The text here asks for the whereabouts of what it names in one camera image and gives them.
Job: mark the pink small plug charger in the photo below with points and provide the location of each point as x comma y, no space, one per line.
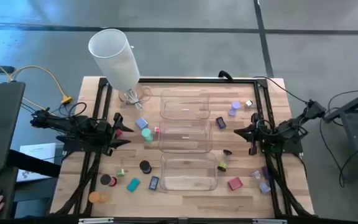
157,130

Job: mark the teal rectangular block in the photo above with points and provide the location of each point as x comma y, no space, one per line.
133,184

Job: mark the black yellow sand timer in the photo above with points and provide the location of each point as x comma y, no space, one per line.
222,166

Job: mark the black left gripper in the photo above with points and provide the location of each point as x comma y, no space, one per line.
107,137

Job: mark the black blue sand timer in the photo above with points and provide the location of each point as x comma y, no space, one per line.
145,165

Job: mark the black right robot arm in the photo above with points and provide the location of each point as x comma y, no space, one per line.
291,127

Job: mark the white charger cube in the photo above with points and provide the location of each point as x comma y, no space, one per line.
248,104

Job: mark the black side table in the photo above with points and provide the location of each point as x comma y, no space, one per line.
353,104

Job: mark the black aluminium table frame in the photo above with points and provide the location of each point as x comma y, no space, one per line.
182,80

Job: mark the light blue charger cube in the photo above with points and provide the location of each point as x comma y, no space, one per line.
141,123

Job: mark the black red sand timer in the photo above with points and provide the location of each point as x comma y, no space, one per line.
105,179

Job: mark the blue rectangular block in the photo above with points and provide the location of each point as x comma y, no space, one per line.
265,173

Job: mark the silver metal bracket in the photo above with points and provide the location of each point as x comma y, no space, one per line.
95,220
269,221

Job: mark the red charger cube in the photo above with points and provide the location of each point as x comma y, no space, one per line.
118,133
235,183

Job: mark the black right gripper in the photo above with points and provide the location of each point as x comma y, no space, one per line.
258,135

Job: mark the clear plastic bin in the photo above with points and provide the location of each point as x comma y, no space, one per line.
188,174
197,99
185,144

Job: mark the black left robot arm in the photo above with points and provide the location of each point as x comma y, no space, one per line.
73,127

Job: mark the white paper booklet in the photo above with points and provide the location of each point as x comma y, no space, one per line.
39,151

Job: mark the white table lamp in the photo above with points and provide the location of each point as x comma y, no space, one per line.
113,59

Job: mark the purple sand timer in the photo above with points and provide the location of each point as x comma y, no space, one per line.
264,188
235,105

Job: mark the orange sand timer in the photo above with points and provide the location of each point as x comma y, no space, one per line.
94,197

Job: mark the blue digital clock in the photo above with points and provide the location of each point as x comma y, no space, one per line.
153,183

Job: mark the teal sand timer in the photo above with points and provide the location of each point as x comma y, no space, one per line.
146,133

